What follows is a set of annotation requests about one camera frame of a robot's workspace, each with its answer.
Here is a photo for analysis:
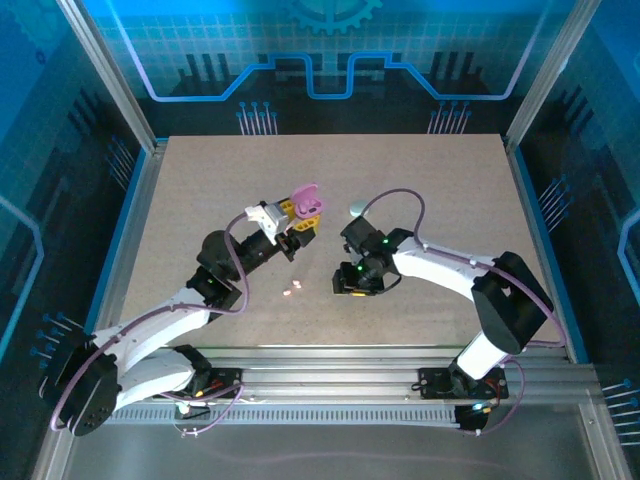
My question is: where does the purple charging case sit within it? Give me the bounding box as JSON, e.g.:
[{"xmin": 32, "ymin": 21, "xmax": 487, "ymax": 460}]
[{"xmin": 291, "ymin": 182, "xmax": 329, "ymax": 221}]

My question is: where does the grey metal base platform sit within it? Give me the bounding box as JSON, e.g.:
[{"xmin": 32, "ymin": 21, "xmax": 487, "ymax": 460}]
[{"xmin": 32, "ymin": 363, "xmax": 634, "ymax": 480}]

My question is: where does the black white connector block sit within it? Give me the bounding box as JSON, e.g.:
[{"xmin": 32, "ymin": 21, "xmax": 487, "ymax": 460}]
[{"xmin": 173, "ymin": 398, "xmax": 212, "ymax": 422}]

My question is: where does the black controller box green light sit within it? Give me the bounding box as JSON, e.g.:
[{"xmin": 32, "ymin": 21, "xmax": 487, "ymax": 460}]
[{"xmin": 454, "ymin": 402, "xmax": 490, "ymax": 435}]

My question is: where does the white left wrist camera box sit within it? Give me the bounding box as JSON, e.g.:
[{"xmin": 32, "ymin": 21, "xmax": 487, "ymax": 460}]
[{"xmin": 243, "ymin": 198, "xmax": 295, "ymax": 237}]

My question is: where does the long aluminium base rail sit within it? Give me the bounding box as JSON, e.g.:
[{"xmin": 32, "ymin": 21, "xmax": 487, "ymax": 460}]
[{"xmin": 114, "ymin": 344, "xmax": 599, "ymax": 404}]

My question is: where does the aluminium side rail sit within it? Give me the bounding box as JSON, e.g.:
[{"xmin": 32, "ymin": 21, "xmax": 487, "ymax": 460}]
[
  {"xmin": 502, "ymin": 141, "xmax": 590, "ymax": 364},
  {"xmin": 82, "ymin": 141, "xmax": 169, "ymax": 351}
]

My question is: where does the slotted grey cable duct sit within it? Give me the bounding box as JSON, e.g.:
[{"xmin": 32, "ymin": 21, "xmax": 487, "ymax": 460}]
[{"xmin": 107, "ymin": 407, "xmax": 461, "ymax": 426}]

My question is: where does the red yellow wire bundle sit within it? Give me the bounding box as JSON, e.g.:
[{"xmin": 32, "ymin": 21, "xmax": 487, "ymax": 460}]
[{"xmin": 192, "ymin": 380, "xmax": 225, "ymax": 400}]

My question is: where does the aluminium frame post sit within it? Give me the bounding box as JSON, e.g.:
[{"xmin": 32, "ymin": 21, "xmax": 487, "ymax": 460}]
[
  {"xmin": 55, "ymin": 0, "xmax": 169, "ymax": 154},
  {"xmin": 501, "ymin": 0, "xmax": 605, "ymax": 154}
]

